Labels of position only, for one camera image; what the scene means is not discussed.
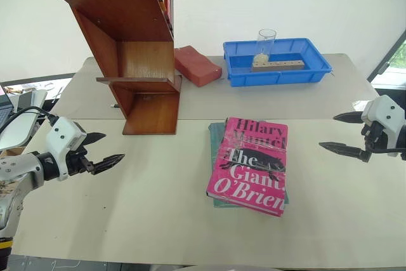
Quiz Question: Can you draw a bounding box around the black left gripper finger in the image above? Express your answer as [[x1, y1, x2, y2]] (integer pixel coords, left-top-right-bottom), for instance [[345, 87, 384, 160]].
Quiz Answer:
[[84, 131, 107, 147], [91, 154, 126, 176]]

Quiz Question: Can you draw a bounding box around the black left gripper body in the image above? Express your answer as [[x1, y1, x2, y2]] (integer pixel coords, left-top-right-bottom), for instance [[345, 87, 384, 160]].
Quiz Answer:
[[67, 144, 96, 177]]

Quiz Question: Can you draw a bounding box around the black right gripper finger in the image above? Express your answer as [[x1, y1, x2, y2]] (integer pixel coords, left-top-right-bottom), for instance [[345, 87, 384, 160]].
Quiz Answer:
[[333, 111, 365, 124], [318, 141, 371, 163]]

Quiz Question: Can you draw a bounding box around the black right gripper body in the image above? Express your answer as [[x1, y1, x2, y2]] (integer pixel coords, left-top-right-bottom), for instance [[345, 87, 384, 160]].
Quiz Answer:
[[360, 121, 398, 158]]

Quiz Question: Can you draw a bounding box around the pink hardcover book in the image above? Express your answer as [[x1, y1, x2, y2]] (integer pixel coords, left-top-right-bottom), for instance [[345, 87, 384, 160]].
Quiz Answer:
[[206, 116, 289, 218]]

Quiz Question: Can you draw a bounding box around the teal hardcover book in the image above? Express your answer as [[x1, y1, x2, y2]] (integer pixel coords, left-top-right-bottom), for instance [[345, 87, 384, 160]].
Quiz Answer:
[[207, 121, 291, 209]]

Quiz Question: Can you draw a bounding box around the brown wooden bookshelf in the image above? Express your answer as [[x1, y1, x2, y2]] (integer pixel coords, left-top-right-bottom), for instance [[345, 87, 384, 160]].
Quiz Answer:
[[44, 0, 183, 136]]

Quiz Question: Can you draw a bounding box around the white rounded chair back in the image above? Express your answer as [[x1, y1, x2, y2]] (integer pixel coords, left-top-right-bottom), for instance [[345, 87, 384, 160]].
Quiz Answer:
[[0, 111, 37, 150]]

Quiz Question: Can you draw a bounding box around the blue plastic bin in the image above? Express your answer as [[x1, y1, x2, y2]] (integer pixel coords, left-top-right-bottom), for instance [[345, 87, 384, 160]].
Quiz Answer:
[[222, 37, 334, 88]]

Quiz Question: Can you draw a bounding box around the wooden block with holes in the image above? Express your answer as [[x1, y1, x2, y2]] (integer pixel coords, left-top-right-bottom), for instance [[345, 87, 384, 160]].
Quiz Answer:
[[251, 59, 306, 73]]

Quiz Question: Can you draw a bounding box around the grey laptop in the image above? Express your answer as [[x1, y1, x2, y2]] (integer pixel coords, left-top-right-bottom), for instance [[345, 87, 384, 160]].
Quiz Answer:
[[0, 83, 15, 129]]

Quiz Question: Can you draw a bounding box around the clear glass cup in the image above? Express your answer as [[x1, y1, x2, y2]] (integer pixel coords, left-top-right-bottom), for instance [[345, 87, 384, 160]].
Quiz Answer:
[[257, 28, 278, 63]]

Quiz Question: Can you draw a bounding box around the red brick block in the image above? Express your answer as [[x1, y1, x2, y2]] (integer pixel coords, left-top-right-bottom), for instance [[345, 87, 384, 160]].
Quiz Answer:
[[173, 45, 223, 88]]

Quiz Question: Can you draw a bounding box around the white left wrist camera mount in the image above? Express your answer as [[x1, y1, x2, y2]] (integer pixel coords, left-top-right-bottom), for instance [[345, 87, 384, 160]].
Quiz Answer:
[[45, 117, 87, 182]]

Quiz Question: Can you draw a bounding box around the black window frame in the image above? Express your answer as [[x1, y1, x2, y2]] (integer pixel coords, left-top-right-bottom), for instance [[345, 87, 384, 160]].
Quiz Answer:
[[367, 28, 406, 91]]

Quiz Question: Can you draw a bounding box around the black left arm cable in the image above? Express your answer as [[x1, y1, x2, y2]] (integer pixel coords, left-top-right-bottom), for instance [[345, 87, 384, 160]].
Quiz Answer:
[[0, 106, 60, 135]]

